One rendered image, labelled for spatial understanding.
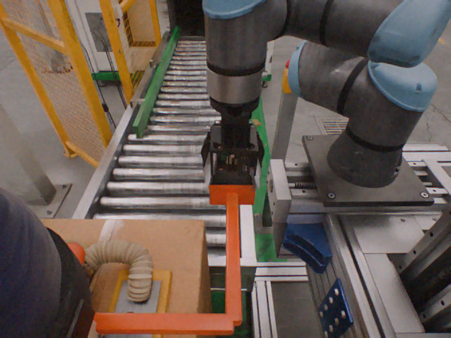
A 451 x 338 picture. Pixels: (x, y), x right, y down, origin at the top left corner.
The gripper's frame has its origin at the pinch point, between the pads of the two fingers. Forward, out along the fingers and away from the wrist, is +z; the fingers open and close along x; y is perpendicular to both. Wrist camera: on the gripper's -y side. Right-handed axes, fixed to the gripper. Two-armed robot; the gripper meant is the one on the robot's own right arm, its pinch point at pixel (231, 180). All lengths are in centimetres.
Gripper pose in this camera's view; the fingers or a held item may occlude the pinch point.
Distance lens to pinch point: 54.3
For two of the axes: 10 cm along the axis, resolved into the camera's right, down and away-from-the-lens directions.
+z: 0.0, 7.2, 7.0
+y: -0.1, 7.0, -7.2
